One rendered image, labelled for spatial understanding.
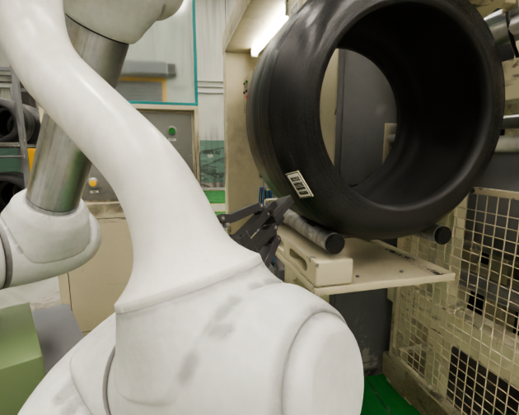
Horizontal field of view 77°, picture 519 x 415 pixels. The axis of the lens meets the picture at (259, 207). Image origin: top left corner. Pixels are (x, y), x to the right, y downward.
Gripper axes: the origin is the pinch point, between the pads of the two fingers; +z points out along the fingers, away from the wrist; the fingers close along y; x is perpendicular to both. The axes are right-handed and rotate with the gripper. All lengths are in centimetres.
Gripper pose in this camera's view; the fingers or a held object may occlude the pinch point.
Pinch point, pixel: (277, 209)
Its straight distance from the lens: 55.4
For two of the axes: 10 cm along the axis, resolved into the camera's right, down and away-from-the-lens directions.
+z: 4.9, -4.8, 7.3
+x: 7.5, -2.0, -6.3
